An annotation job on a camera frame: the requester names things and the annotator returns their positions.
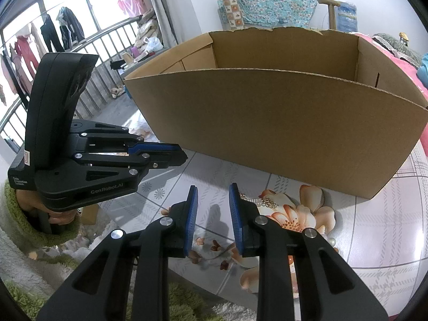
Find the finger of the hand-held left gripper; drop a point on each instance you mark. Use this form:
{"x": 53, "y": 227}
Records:
{"x": 167, "y": 159}
{"x": 153, "y": 147}

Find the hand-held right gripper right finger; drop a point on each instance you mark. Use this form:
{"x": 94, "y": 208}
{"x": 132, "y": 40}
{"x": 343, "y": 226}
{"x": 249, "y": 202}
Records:
{"x": 235, "y": 222}

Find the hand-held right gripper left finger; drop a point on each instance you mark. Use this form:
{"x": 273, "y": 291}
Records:
{"x": 190, "y": 222}

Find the large cardboard box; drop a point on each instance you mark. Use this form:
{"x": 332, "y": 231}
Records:
{"x": 267, "y": 123}

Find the person's left forearm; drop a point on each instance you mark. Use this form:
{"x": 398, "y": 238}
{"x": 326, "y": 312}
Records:
{"x": 20, "y": 232}

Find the person's left hand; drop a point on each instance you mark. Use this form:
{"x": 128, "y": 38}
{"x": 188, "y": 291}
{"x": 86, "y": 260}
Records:
{"x": 63, "y": 218}

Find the silver spring clip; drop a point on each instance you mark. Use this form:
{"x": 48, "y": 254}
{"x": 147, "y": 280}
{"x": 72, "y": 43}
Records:
{"x": 255, "y": 200}

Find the gold openwork brooch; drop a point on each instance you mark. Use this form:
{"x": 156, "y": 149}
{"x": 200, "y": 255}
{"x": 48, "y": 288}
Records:
{"x": 271, "y": 203}

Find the beige shoes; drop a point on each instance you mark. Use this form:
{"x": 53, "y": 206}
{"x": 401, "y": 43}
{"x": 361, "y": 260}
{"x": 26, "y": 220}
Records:
{"x": 117, "y": 93}

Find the red hanging clothes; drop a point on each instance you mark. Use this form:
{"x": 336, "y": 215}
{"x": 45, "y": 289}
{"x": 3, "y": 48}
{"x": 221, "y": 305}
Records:
{"x": 27, "y": 53}

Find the dark hanging pants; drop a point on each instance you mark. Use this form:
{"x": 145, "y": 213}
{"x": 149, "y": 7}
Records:
{"x": 50, "y": 35}

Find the small black object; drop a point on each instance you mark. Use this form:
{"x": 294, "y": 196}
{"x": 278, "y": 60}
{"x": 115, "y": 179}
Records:
{"x": 117, "y": 65}

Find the gold paper bag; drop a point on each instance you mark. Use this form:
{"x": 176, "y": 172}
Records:
{"x": 90, "y": 214}

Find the pink cup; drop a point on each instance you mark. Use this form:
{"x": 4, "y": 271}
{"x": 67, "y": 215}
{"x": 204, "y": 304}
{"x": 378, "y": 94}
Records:
{"x": 135, "y": 52}

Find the dark hanging jacket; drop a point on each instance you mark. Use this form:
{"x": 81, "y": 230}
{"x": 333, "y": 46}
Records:
{"x": 71, "y": 25}

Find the translucent plastic bag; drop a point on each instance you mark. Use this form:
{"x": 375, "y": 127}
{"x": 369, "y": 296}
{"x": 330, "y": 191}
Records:
{"x": 153, "y": 44}

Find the metal balcony railing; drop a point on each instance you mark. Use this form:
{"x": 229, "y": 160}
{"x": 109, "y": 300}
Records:
{"x": 107, "y": 26}

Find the pile of folded fabric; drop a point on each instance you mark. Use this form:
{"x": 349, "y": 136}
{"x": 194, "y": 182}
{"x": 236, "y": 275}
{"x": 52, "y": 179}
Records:
{"x": 147, "y": 26}

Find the white curtain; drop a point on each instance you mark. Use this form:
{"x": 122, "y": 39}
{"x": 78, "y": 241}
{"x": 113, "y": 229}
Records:
{"x": 164, "y": 6}

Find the floral plastic tablecloth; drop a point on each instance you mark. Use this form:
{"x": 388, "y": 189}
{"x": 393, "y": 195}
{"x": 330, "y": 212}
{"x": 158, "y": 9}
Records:
{"x": 384, "y": 224}

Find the green white fuzzy garment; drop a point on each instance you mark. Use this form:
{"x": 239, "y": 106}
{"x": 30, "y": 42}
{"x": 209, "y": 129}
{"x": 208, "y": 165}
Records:
{"x": 40, "y": 274}

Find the patchwork print cloth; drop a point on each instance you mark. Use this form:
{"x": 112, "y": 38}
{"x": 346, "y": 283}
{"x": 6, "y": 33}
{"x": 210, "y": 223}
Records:
{"x": 233, "y": 11}

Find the pink printed blanket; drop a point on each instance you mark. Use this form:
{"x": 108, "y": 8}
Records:
{"x": 384, "y": 53}

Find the blue white plastic package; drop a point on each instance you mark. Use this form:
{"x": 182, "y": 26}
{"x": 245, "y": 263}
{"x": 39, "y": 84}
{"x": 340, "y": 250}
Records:
{"x": 347, "y": 16}

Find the grey lace fabric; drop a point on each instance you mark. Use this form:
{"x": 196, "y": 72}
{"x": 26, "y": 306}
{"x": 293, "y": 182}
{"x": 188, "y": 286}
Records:
{"x": 391, "y": 43}

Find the blue printed blanket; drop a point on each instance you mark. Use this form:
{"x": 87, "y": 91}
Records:
{"x": 424, "y": 61}

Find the small jar with yellow lid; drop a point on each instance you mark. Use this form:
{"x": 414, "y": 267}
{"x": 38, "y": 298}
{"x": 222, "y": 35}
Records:
{"x": 404, "y": 37}

